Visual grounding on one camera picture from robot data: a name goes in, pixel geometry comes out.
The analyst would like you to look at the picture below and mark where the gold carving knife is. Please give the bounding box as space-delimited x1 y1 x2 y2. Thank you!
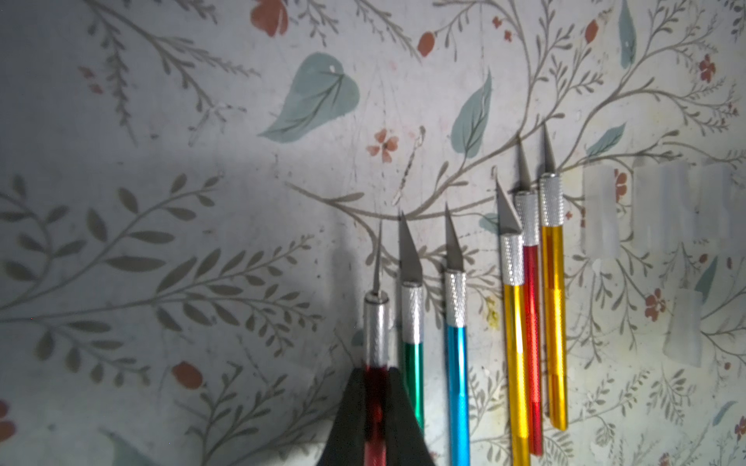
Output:
497 186 530 465
538 127 568 431

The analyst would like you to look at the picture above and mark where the blue carving knife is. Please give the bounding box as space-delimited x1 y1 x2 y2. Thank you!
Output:
444 208 470 466

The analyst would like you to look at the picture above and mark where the green carving knife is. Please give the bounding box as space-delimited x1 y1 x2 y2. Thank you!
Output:
398 213 425 431

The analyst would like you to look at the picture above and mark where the clear protective cap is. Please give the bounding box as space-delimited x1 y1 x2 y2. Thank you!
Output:
583 162 620 260
633 160 695 252
694 163 734 242
662 289 703 368

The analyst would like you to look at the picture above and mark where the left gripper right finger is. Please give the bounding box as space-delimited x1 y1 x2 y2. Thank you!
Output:
384 367 434 466

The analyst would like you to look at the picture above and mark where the red carving knife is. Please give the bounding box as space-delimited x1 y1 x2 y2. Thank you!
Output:
514 139 543 456
363 223 389 465

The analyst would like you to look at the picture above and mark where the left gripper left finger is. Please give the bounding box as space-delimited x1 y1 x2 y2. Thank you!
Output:
317 368 366 466

